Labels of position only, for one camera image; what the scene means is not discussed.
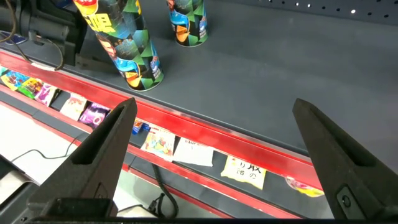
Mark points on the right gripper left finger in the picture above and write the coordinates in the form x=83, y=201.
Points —
x=93, y=174

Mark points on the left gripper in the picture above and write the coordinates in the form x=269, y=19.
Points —
x=53, y=21

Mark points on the blue yellow snack pack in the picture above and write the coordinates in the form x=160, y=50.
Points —
x=14, y=79

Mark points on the yellow red snack pack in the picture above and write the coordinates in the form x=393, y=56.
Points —
x=159, y=143

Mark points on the white orange snack pack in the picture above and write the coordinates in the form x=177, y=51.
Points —
x=74, y=106

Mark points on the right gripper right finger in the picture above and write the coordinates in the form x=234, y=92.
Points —
x=339, y=161

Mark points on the green yellow snack pack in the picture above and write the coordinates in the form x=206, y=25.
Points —
x=31, y=87

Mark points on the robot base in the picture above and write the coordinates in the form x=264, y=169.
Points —
x=12, y=186

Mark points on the yellow pink snack pack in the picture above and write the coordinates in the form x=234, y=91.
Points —
x=303, y=188

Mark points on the purple white snack pack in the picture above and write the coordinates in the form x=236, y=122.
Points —
x=46, y=94

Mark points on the small blue snack pack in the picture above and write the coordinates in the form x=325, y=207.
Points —
x=137, y=126

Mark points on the tall colourful chip can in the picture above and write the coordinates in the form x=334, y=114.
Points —
x=124, y=43
x=188, y=21

